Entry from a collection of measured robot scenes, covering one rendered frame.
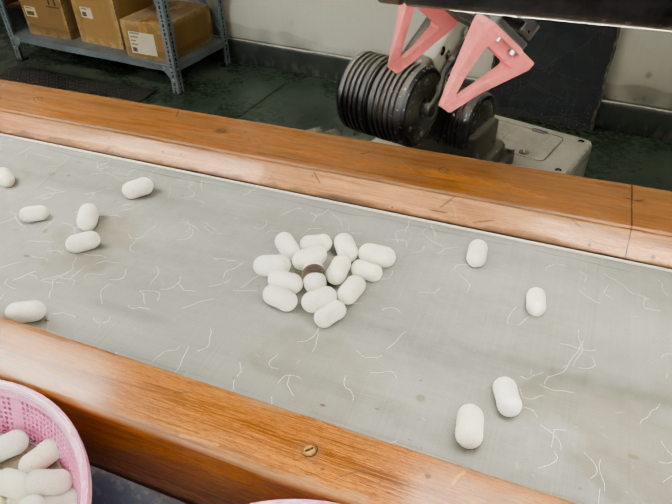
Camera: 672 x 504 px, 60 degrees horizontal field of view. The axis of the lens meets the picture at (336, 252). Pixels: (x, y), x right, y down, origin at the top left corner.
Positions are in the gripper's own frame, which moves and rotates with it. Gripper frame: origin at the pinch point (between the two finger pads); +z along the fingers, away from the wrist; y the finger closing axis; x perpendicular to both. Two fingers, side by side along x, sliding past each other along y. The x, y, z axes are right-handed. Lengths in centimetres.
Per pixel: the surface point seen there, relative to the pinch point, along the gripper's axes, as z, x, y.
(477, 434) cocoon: 17.4, -2.9, -25.8
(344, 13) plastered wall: -6, -102, 206
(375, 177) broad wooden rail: 11.6, -8.9, 7.9
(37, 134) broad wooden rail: 36, 18, 41
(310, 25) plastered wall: 7, -98, 220
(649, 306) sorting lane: 4.0, -22.0, -19.7
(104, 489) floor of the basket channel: 40.8, 12.5, -13.6
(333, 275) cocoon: 19.2, -1.1, -5.2
